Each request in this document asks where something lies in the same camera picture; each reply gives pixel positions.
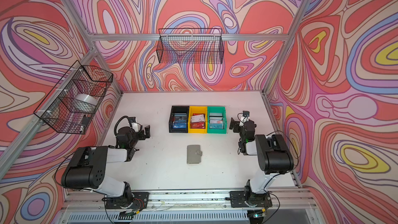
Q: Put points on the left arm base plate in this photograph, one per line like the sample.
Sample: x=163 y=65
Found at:
x=137 y=201

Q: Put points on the black wire basket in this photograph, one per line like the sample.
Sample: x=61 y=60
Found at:
x=190 y=46
x=59 y=113

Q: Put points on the red VIP card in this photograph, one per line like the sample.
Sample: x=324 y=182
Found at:
x=198 y=125

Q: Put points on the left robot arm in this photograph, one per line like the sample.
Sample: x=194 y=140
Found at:
x=87 y=171

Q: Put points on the black wire basket left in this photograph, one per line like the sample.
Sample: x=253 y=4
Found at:
x=59 y=113

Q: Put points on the green storage bin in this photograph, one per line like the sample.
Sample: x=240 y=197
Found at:
x=216 y=114

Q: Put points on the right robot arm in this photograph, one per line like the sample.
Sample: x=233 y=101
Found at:
x=274 y=159

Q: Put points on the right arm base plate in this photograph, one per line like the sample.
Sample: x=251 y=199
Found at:
x=240 y=199

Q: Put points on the white tape roll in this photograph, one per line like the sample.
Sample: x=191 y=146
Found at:
x=84 y=103

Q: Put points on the black storage bin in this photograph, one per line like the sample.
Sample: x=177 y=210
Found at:
x=178 y=114

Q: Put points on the blue card in black bin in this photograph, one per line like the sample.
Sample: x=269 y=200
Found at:
x=179 y=125

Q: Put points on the black wire basket back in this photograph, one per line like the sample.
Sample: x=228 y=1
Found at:
x=190 y=46

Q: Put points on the grey card holder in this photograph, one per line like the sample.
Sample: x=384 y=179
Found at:
x=194 y=154

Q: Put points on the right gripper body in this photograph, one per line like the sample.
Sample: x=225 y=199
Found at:
x=236 y=125

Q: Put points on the yellow storage bin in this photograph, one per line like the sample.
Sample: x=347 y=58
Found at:
x=197 y=110

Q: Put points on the white VIP card in bin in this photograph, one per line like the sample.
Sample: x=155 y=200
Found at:
x=197 y=118

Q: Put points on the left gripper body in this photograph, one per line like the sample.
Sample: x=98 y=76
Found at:
x=143 y=132

